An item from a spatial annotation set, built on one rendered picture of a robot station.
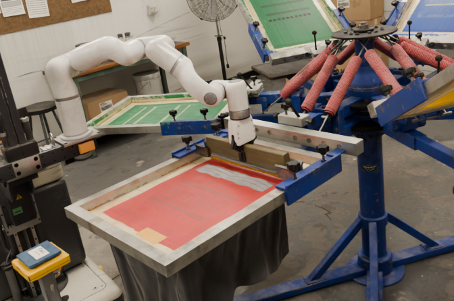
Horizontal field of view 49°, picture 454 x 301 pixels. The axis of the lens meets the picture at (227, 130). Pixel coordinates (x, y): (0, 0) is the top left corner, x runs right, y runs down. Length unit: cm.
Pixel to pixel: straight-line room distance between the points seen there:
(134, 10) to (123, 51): 426
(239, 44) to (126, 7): 188
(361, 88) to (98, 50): 121
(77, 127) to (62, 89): 16
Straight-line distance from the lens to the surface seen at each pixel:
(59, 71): 195
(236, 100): 175
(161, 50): 178
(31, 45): 546
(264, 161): 177
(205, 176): 188
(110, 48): 181
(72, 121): 200
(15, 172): 198
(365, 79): 239
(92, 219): 167
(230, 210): 161
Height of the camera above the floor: 172
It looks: 19 degrees down
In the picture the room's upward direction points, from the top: 8 degrees counter-clockwise
